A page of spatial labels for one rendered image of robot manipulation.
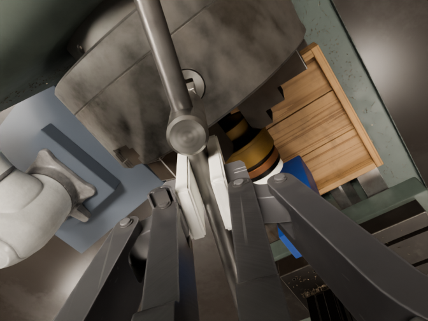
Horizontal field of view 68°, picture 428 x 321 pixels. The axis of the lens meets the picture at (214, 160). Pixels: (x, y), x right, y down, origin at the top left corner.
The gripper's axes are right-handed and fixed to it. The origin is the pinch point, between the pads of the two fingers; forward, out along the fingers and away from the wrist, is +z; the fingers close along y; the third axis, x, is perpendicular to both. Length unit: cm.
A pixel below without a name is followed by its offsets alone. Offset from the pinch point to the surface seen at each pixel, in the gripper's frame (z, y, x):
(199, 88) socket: 13.5, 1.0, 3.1
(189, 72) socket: 13.5, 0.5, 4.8
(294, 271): 37, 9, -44
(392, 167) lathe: 78, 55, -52
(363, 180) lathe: 48, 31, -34
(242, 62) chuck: 14.4, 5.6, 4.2
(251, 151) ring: 24.9, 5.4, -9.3
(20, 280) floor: 175, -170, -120
